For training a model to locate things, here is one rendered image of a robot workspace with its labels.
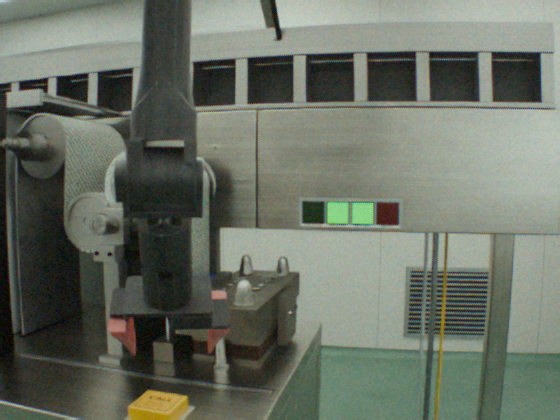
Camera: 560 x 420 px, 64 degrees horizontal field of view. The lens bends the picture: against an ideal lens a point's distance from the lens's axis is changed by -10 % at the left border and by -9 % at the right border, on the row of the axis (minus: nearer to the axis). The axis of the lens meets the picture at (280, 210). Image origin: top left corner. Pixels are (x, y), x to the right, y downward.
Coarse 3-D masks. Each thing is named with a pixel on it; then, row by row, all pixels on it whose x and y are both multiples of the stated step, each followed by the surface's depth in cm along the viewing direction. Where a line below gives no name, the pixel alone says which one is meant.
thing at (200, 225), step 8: (208, 208) 117; (208, 216) 117; (192, 224) 108; (200, 224) 112; (208, 224) 117; (192, 232) 108; (200, 232) 112; (208, 232) 117; (192, 240) 108; (200, 240) 112; (208, 240) 117; (192, 248) 108; (200, 248) 112; (208, 248) 117; (192, 256) 108; (200, 256) 112; (208, 256) 117; (192, 264) 108; (200, 264) 112; (208, 264) 117; (192, 272) 108; (200, 272) 112; (208, 272) 117
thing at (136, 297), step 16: (144, 272) 52; (160, 272) 51; (176, 272) 51; (128, 288) 56; (144, 288) 53; (160, 288) 52; (176, 288) 52; (192, 288) 57; (208, 288) 57; (128, 304) 53; (144, 304) 54; (160, 304) 53; (176, 304) 53; (192, 304) 55; (208, 304) 55; (128, 320) 53
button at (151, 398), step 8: (152, 392) 74; (160, 392) 74; (144, 400) 70; (152, 400) 71; (160, 400) 71; (168, 400) 71; (176, 400) 71; (184, 400) 72; (128, 408) 68; (136, 408) 68; (144, 408) 68; (152, 408) 68; (160, 408) 68; (168, 408) 68; (176, 408) 69; (184, 408) 72; (136, 416) 68; (144, 416) 67; (152, 416) 67; (160, 416) 67; (168, 416) 67; (176, 416) 69
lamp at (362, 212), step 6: (354, 204) 117; (360, 204) 117; (366, 204) 117; (372, 204) 116; (354, 210) 118; (360, 210) 117; (366, 210) 117; (372, 210) 117; (354, 216) 118; (360, 216) 117; (366, 216) 117; (372, 216) 117; (354, 222) 118; (360, 222) 117; (366, 222) 117; (372, 222) 117
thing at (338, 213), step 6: (330, 204) 119; (336, 204) 118; (342, 204) 118; (348, 204) 118; (330, 210) 119; (336, 210) 119; (342, 210) 118; (348, 210) 118; (330, 216) 119; (336, 216) 119; (342, 216) 118; (348, 216) 118; (330, 222) 119; (336, 222) 119; (342, 222) 118
